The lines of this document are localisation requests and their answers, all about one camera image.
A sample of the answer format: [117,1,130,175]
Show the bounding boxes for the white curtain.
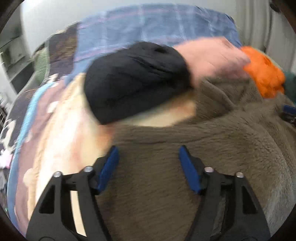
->
[233,0,296,75]

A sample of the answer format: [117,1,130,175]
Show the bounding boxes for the orange garment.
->
[240,46,286,99]

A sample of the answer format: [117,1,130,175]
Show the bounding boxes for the dark green garment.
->
[283,71,296,102]

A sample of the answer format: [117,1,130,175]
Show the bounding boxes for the printed blanket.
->
[0,22,97,234]

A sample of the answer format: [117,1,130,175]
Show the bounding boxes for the brown fleece jacket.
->
[95,76,296,241]

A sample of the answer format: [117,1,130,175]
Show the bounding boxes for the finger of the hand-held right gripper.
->
[281,104,296,127]

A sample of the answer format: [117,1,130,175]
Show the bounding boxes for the white shelf rack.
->
[0,93,12,121]

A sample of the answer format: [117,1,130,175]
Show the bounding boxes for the blue plaid sheet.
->
[63,5,242,79]

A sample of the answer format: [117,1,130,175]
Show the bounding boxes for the pink cloth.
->
[173,37,251,87]

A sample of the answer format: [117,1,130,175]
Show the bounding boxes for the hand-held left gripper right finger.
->
[179,145,271,241]

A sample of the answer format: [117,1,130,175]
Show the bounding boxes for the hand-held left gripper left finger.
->
[25,146,120,241]

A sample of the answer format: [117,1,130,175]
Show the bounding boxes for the black puffer jacket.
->
[84,42,193,125]

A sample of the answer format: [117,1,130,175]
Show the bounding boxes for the dark vanity cabinet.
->
[10,62,35,93]

